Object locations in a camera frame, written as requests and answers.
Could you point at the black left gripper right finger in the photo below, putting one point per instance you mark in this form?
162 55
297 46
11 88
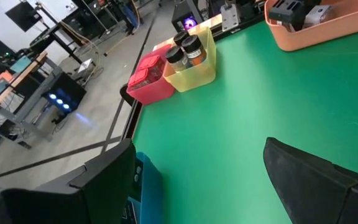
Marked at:
306 193

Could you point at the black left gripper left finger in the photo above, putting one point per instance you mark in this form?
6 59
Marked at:
107 186

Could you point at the black-lid jar orange powder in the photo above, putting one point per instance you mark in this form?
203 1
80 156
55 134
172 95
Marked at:
193 45

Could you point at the black-lid jar green herbs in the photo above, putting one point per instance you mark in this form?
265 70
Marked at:
180 37

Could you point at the black-lid spice jar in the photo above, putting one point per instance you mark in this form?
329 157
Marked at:
174 54

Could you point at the orange plastic bin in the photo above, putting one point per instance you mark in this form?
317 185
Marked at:
322 39

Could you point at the blue plastic bin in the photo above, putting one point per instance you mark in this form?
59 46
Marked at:
152 193

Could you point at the silver mounting plate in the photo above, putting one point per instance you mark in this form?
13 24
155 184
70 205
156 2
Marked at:
230 17

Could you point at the black computer with lit fans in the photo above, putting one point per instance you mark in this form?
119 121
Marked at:
190 23
70 90

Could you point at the red plastic bin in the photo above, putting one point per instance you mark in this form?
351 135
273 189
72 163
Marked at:
154 95

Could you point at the translucent yellow plastic bin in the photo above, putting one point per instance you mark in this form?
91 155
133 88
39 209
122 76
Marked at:
191 81

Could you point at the wood-top metal workbench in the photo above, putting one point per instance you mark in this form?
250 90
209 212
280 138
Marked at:
17 80

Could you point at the black monitor on stand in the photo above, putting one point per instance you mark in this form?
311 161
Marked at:
23 15

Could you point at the black aluminium table frame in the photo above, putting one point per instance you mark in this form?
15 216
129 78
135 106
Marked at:
134 118

